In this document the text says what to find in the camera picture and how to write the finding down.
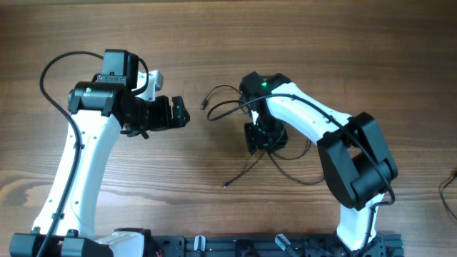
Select black usb cable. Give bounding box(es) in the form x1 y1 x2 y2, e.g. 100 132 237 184
221 138 326 189

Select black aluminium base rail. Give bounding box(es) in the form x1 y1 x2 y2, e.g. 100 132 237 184
149 233 404 257

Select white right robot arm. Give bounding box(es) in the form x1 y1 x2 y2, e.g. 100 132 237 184
239 72 398 256

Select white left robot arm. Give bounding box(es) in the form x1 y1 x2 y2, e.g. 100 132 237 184
9 49 190 256

